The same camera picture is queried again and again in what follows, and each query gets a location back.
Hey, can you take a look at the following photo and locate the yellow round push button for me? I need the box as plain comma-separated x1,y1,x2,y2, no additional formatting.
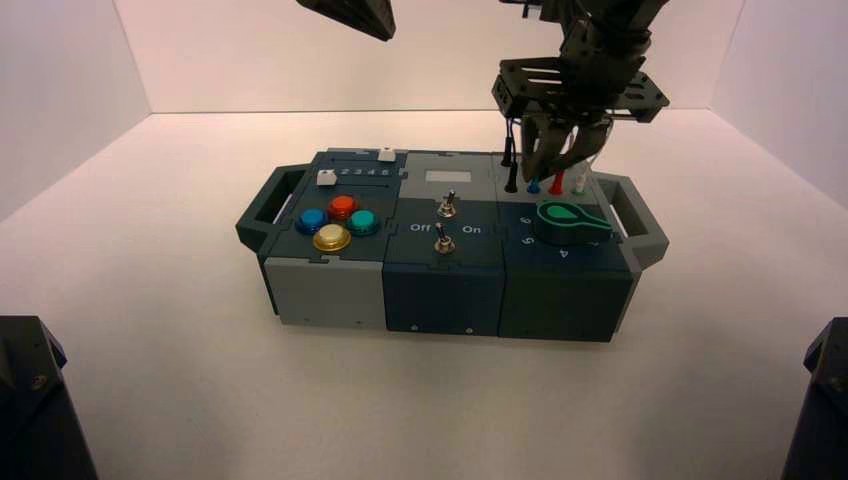
312,223,353,254

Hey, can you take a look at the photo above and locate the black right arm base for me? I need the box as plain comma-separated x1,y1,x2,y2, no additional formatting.
781,316,848,480

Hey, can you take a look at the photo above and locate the green rotary knob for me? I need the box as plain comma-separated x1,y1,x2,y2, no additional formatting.
533,201,613,246

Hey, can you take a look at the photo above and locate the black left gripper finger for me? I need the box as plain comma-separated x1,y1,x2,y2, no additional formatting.
295,0,397,42

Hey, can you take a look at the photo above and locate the dark teal grey task box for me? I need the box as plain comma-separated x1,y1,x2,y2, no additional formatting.
235,146,669,344

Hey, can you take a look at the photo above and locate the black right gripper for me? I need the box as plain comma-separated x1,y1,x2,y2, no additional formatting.
491,23,671,182

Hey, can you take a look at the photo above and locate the white jumper wire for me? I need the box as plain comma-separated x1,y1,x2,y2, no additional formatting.
564,129,604,197

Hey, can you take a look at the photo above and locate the black jumper wire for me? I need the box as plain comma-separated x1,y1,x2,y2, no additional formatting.
501,117,520,195

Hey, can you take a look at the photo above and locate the red round push button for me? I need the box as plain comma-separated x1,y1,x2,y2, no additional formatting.
327,194,361,222

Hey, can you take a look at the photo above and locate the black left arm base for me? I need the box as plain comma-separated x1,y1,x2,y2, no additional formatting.
0,315,99,480

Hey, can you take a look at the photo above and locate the blue round push button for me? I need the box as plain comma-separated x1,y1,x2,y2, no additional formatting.
294,207,331,236

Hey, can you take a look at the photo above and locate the teal round push button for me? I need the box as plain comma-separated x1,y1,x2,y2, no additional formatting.
345,209,382,238

